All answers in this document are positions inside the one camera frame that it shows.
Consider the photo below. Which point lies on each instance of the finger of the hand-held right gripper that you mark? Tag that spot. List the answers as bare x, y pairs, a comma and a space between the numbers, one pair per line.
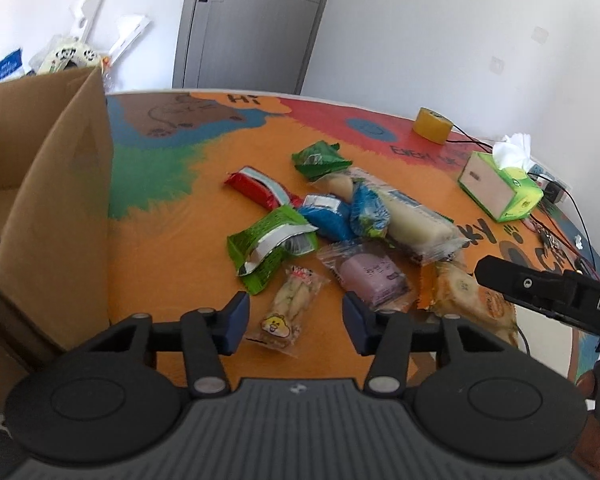
520, 285

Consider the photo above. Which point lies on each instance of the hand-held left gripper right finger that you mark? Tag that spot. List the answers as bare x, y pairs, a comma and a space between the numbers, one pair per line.
356, 321

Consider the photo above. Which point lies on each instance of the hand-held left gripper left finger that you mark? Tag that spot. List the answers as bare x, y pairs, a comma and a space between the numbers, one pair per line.
234, 321

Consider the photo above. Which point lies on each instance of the purple pastry packet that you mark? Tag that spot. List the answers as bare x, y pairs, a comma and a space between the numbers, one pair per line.
372, 272

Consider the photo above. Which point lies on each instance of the orange biscuit packet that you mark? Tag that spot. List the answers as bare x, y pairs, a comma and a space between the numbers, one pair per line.
467, 292

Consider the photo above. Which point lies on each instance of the clear cartoon snack packet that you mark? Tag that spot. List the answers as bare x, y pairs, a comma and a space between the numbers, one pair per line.
290, 300

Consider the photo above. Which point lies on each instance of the large green foil packet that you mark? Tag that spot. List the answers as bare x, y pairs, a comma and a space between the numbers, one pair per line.
267, 240

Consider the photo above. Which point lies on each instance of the blue foil snack packet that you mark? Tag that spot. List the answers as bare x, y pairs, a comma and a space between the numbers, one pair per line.
327, 215

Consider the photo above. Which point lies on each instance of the long white pastry packet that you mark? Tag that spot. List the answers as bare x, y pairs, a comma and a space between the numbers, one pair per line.
420, 222

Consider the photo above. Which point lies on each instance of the large brown cardboard box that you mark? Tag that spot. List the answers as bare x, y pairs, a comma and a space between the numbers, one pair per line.
50, 200

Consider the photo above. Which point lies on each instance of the person's right hand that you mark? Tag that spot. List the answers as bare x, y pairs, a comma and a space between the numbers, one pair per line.
597, 452

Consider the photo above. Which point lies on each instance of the bunch of keys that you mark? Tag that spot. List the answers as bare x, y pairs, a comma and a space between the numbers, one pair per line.
547, 239

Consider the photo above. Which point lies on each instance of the colourful printed table mat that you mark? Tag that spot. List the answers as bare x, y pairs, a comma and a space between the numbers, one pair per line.
180, 260

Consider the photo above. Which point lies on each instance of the black power adapter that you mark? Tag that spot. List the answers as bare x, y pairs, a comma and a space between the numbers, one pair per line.
552, 192

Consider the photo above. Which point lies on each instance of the green tissue box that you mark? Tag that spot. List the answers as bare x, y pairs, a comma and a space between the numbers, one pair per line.
500, 187

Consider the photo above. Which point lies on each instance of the blue green candy packet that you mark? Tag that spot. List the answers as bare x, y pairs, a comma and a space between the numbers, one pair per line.
370, 210

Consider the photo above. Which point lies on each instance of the white power strip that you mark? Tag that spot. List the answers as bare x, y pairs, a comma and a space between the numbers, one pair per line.
552, 175

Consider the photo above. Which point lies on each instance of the red snack packet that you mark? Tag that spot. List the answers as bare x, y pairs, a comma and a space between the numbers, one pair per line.
257, 187

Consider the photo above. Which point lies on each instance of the small dark green packet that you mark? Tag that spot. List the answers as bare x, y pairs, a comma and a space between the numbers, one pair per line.
320, 159

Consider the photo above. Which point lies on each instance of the yellow tape roll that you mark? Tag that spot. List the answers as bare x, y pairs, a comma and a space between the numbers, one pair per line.
432, 124

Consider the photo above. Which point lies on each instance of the grey door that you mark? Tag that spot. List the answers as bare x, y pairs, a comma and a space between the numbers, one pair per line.
250, 30

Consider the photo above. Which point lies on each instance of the short white plastic board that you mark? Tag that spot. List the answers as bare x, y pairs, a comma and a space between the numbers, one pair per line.
129, 35

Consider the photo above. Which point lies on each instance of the blue plastic bag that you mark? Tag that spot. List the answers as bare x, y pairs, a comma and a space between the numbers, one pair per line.
6, 66

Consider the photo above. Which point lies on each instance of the white wall plate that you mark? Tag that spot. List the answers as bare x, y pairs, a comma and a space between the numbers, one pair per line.
540, 35

